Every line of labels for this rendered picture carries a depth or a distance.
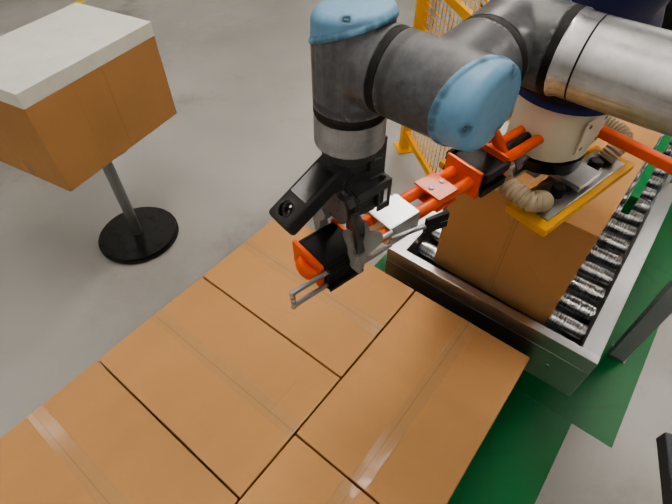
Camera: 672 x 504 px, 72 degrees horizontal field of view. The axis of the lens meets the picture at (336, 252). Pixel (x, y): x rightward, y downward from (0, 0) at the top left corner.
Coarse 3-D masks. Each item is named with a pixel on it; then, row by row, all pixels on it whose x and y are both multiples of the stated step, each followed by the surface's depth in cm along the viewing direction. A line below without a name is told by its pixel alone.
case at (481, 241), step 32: (640, 128) 144; (640, 160) 134; (608, 192) 125; (448, 224) 145; (480, 224) 136; (512, 224) 129; (576, 224) 117; (448, 256) 153; (480, 256) 144; (512, 256) 136; (544, 256) 128; (576, 256) 121; (480, 288) 153; (512, 288) 143; (544, 288) 135; (544, 320) 142
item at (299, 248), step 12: (324, 228) 74; (336, 228) 74; (300, 240) 73; (312, 240) 73; (324, 240) 73; (336, 240) 73; (300, 252) 72; (312, 252) 71; (324, 252) 71; (336, 252) 71; (312, 264) 70; (324, 264) 69
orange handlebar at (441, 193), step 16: (608, 128) 94; (528, 144) 91; (624, 144) 92; (640, 144) 91; (512, 160) 89; (656, 160) 89; (432, 176) 84; (448, 176) 86; (416, 192) 82; (432, 192) 81; (448, 192) 81; (416, 208) 79; (432, 208) 80; (368, 224) 78; (384, 240) 76; (304, 272) 71
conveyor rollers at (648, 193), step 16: (656, 144) 206; (656, 176) 197; (640, 208) 181; (608, 224) 174; (624, 224) 173; (608, 240) 169; (624, 240) 167; (432, 256) 165; (592, 256) 166; (608, 256) 163; (592, 272) 159; (608, 272) 158; (576, 288) 156; (592, 288) 153; (560, 304) 153; (576, 304) 150; (560, 320) 146; (576, 320) 145; (576, 336) 144
